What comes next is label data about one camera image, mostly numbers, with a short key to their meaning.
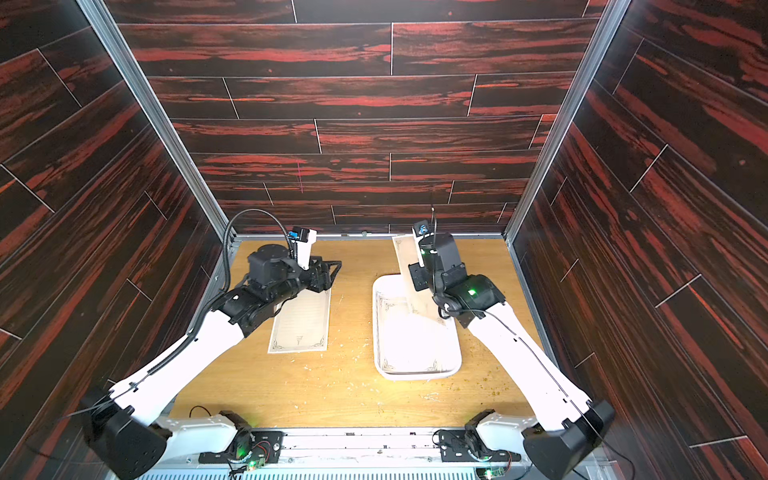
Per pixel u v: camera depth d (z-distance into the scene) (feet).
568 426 1.22
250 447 2.36
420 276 2.07
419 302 2.92
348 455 2.41
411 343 2.88
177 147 2.98
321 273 2.12
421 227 1.93
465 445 2.41
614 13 2.17
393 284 3.22
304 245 2.09
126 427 1.23
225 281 1.92
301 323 3.13
